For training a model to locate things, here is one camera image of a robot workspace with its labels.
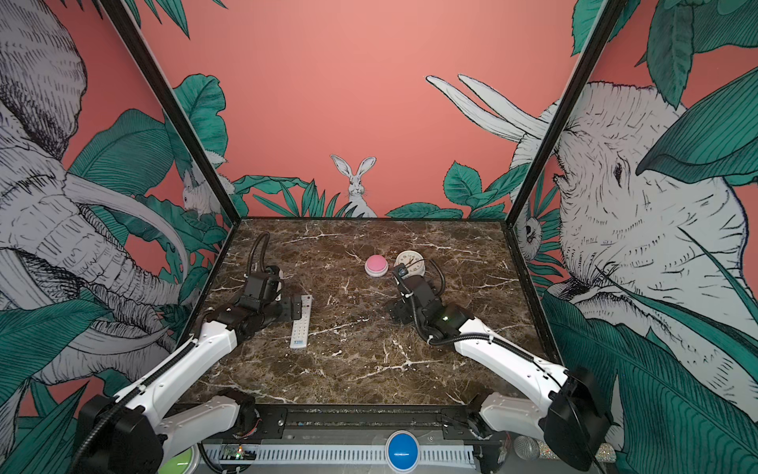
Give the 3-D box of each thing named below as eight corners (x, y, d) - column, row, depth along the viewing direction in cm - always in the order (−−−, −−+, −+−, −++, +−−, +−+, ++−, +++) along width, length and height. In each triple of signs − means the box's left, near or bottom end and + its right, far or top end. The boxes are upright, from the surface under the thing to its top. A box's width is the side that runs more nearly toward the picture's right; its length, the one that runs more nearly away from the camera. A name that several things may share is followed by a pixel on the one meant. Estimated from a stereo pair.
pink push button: (364, 276, 106) (364, 273, 104) (365, 258, 111) (365, 255, 109) (388, 277, 106) (388, 273, 104) (388, 258, 111) (388, 255, 109)
